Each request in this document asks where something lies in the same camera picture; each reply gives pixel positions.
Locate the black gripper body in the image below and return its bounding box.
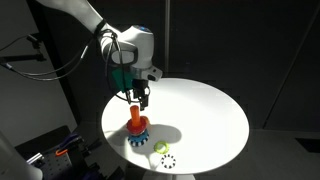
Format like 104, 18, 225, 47
131, 79, 149, 98

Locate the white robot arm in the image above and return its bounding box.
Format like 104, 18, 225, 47
36, 0, 162, 111

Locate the perforated metal breadboard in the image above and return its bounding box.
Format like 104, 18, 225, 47
33, 153, 75, 180

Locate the orange stacking post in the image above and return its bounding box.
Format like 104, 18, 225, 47
130, 105, 141, 127

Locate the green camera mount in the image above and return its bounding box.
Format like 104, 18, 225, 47
112, 68, 133, 92

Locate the red ring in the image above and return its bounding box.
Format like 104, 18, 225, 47
126, 116, 148, 136

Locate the blue ring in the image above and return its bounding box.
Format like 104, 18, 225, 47
128, 130, 150, 143

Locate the small yellow green ring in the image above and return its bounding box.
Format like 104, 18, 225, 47
153, 140, 170, 154

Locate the small black white ring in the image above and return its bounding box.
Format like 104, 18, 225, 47
160, 154, 177, 170

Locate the black cable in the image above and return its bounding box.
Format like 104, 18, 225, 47
0, 28, 131, 103

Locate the white table pedestal base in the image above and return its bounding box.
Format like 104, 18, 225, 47
142, 171, 196, 180

